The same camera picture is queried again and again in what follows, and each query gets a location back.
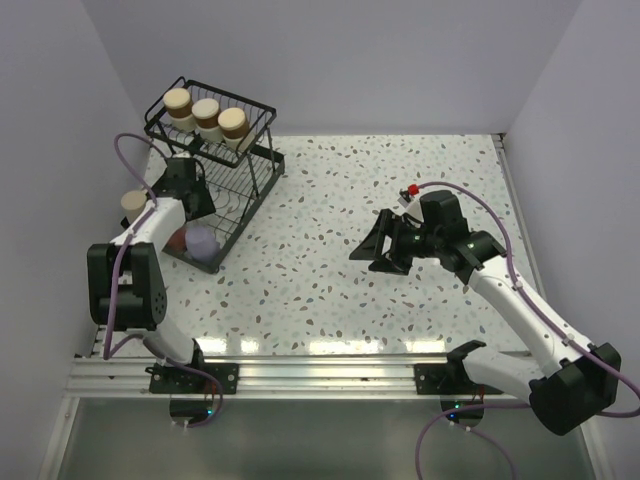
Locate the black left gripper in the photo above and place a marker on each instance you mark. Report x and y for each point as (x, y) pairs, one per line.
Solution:
(206, 207)

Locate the purple plastic cup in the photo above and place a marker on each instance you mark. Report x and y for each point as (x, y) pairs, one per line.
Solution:
(201, 244)

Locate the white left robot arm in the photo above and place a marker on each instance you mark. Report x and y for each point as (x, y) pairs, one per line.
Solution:
(127, 293)

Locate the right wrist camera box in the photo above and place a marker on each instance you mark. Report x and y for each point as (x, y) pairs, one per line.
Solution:
(409, 198)

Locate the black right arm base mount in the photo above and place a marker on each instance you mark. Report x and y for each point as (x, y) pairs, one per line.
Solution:
(440, 379)

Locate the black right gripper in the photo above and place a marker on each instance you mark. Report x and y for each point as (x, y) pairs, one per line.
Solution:
(372, 247)

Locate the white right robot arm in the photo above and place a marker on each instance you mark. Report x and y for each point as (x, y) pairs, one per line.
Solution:
(568, 380)

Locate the steel cup with cork base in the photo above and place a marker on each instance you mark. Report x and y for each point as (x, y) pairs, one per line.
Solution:
(178, 104)

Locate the beige plastic cup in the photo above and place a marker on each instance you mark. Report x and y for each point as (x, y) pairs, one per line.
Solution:
(133, 204)

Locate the aluminium table edge rail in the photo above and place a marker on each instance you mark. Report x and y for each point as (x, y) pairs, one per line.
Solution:
(377, 377)

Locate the black dish rack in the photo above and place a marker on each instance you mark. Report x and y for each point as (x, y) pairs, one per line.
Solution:
(238, 178)

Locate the pink plastic cup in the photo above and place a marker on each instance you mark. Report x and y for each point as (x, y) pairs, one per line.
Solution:
(177, 241)

